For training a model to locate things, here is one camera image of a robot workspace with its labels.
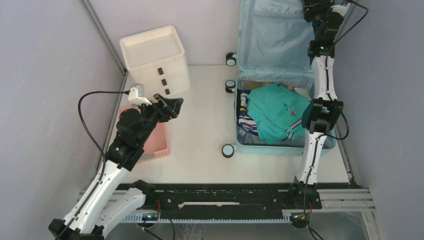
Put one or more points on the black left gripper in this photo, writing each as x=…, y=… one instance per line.
x=170, y=109

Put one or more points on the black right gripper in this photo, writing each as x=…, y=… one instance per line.
x=312, y=6

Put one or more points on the light blue ribbed suitcase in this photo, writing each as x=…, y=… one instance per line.
x=273, y=43

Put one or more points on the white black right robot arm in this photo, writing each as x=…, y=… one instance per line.
x=324, y=109

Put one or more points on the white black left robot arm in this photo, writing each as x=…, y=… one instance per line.
x=91, y=218

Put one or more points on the pink perforated plastic basket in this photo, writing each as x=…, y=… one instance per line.
x=155, y=139

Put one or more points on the white stacked drawer box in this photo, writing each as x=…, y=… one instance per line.
x=156, y=59

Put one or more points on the teal folded polo shirt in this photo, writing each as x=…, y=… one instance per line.
x=277, y=112

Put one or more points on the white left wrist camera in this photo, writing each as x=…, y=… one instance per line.
x=136, y=95

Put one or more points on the black mounting base plate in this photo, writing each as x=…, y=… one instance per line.
x=171, y=196

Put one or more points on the white slotted cable duct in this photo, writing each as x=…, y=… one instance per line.
x=251, y=217

